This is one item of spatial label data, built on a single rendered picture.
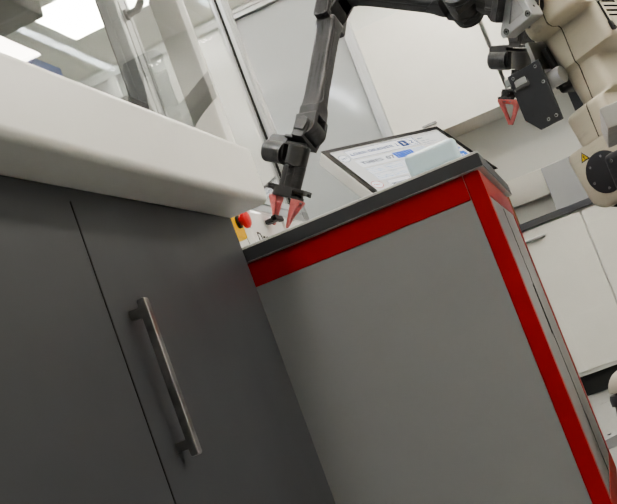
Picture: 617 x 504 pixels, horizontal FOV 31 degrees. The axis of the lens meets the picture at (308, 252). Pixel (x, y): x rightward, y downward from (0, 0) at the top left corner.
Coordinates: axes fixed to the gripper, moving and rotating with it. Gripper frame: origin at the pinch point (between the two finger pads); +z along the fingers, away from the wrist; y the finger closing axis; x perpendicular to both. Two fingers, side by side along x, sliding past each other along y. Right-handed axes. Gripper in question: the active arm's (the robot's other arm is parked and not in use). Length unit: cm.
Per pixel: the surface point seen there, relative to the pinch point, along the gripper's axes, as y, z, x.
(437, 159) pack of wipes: -47, -17, 73
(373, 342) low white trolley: -44, 16, 74
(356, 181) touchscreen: 2, -18, -75
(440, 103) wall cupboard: 27, -82, -324
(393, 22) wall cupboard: 62, -120, -324
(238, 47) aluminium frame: 39, -47, -43
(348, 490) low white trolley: -46, 42, 74
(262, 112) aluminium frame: 27, -30, -43
